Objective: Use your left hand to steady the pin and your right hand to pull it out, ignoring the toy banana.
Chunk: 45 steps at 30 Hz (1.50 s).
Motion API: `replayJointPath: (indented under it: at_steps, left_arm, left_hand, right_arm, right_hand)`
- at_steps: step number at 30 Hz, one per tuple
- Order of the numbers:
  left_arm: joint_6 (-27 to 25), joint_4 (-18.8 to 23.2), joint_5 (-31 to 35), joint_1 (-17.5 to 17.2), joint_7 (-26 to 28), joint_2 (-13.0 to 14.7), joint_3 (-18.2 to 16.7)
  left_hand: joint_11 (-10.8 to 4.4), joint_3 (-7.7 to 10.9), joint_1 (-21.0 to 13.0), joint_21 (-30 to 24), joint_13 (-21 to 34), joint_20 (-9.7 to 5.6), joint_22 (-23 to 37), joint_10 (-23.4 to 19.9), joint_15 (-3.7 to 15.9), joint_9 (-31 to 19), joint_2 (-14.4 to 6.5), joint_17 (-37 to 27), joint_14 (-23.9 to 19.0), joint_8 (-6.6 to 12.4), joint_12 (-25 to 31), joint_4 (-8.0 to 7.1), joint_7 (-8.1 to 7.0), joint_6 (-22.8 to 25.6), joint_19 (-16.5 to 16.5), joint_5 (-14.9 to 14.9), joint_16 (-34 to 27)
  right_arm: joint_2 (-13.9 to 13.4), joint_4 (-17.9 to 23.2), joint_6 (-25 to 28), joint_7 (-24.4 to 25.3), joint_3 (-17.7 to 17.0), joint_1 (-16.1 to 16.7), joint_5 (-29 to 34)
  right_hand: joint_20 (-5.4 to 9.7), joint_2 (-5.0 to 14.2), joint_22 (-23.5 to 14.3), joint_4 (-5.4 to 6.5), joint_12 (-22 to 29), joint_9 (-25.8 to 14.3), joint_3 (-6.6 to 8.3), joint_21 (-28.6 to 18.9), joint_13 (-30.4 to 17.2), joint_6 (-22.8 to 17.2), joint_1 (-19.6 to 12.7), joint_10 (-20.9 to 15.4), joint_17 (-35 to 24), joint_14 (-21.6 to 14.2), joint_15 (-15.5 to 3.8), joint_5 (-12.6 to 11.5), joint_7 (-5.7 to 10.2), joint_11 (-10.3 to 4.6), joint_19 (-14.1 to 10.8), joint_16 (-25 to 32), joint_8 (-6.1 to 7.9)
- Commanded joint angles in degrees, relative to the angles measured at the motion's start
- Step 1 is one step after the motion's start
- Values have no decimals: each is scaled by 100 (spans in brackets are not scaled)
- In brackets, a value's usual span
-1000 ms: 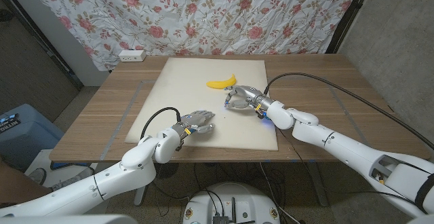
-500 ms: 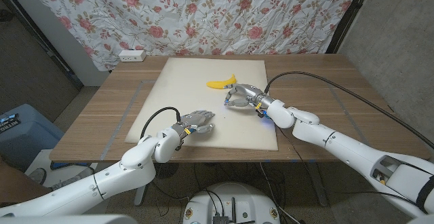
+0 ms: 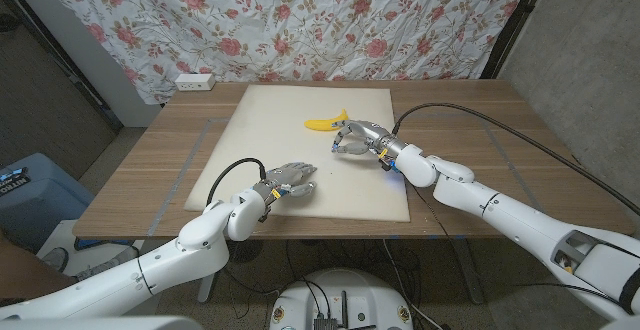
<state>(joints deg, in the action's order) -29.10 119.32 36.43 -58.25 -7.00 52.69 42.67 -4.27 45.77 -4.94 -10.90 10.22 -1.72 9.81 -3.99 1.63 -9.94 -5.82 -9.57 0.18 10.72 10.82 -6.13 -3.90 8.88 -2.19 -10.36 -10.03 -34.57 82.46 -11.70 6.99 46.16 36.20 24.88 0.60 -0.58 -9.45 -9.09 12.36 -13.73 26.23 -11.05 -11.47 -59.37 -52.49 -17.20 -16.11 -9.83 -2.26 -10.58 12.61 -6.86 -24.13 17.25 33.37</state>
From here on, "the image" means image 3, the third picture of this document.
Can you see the white robot torso edge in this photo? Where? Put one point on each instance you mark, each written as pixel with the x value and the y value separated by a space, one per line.
pixel 100 324

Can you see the black backdrop stand pole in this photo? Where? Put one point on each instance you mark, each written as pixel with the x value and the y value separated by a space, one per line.
pixel 515 20

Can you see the white floor board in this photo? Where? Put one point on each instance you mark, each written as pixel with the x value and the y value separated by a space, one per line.
pixel 65 235

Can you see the black wall strip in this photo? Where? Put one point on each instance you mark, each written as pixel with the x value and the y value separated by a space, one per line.
pixel 60 60

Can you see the white table leg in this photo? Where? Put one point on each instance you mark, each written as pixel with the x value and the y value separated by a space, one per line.
pixel 204 294

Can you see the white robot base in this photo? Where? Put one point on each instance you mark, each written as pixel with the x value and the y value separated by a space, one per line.
pixel 365 290

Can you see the person's bare leg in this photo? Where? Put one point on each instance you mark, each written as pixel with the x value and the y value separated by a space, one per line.
pixel 25 270

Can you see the grey table leg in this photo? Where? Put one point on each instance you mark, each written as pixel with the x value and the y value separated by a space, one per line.
pixel 470 280

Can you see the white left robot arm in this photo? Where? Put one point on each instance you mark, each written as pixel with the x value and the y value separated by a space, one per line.
pixel 195 240

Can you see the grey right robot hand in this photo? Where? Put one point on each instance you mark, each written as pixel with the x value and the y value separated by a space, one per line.
pixel 372 132

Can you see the yellow toy banana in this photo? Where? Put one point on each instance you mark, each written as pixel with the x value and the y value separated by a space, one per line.
pixel 320 125

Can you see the blue storage bin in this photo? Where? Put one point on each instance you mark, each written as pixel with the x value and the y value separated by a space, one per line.
pixel 45 195

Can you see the floral backdrop cloth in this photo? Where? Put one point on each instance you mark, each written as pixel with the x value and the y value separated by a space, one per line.
pixel 300 20

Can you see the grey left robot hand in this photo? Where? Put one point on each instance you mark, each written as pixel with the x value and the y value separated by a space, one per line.
pixel 287 175

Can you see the white power strip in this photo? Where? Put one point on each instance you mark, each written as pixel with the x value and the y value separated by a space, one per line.
pixel 195 81

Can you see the wooden table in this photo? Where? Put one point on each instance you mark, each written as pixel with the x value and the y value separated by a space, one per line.
pixel 145 170

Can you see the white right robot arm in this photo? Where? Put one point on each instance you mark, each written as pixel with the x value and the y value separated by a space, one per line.
pixel 500 210

